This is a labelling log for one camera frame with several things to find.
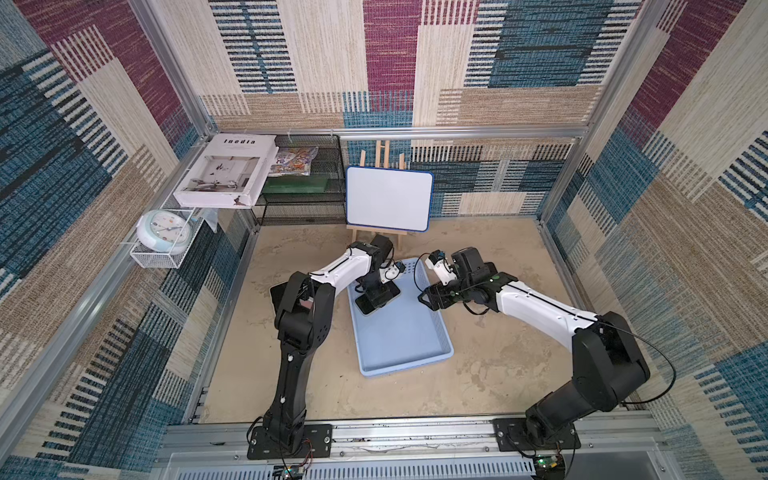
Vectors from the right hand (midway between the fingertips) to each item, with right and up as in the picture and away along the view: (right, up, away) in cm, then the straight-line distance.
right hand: (427, 290), depth 88 cm
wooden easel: (-23, +19, +23) cm, 38 cm away
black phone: (-15, -2, +1) cm, 15 cm away
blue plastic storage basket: (-7, -14, +3) cm, 16 cm away
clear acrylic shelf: (-65, +10, -21) cm, 69 cm away
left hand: (-16, -2, +11) cm, 20 cm away
